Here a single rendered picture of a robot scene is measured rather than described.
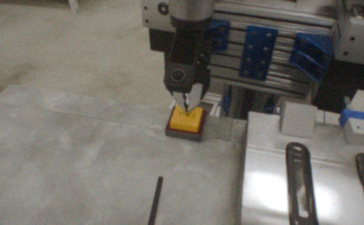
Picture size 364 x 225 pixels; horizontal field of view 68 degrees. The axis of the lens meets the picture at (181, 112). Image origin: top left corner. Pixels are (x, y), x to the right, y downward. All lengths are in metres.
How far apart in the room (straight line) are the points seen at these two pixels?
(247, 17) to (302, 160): 0.47
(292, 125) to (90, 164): 0.39
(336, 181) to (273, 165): 0.09
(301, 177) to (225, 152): 0.17
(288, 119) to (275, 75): 0.41
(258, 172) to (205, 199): 0.12
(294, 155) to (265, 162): 0.05
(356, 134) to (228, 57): 0.49
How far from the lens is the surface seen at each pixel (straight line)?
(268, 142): 0.48
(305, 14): 0.82
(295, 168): 0.47
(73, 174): 0.57
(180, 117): 0.58
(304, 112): 0.50
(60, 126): 0.67
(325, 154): 0.50
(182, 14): 0.45
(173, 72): 0.43
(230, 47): 0.87
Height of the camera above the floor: 1.24
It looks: 43 degrees down
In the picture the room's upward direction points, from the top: straight up
